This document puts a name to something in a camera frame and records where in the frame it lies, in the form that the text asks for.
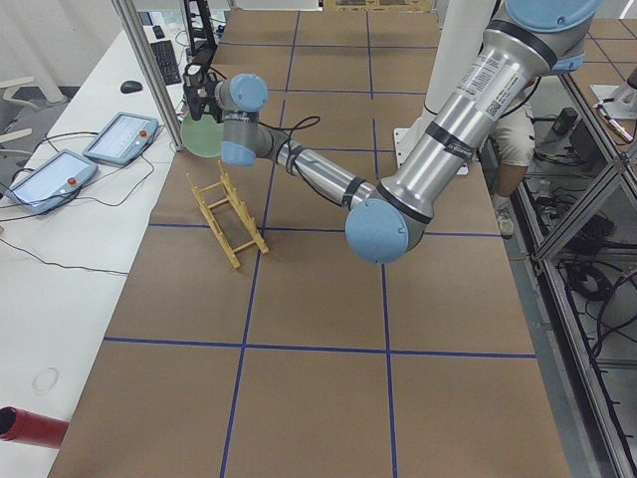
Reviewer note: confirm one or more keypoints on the grey aluminium frame post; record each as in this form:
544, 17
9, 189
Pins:
134, 31

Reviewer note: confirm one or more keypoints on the seated person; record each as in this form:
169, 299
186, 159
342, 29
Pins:
514, 137

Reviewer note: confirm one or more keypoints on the far teach pendant tablet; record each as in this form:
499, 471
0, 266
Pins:
123, 139

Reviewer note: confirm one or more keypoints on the red cylinder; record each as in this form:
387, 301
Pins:
26, 427

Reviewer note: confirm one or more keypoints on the teach pendant tablet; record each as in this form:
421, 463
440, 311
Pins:
123, 139
54, 182

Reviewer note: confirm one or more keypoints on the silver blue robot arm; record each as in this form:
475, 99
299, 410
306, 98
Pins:
497, 48

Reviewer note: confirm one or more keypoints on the near teach pendant tablet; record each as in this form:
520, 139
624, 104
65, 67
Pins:
54, 182

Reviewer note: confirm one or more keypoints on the black keyboard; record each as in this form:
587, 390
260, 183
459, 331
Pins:
166, 61

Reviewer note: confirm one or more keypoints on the pale green plate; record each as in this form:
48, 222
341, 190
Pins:
202, 137

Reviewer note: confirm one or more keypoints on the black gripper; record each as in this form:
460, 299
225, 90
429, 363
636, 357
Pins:
208, 99

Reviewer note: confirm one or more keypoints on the wooden dish rack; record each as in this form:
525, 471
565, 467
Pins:
227, 216

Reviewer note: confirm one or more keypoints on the black computer mouse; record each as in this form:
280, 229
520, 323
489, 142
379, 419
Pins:
130, 86

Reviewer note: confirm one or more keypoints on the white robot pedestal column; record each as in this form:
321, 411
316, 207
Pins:
448, 74

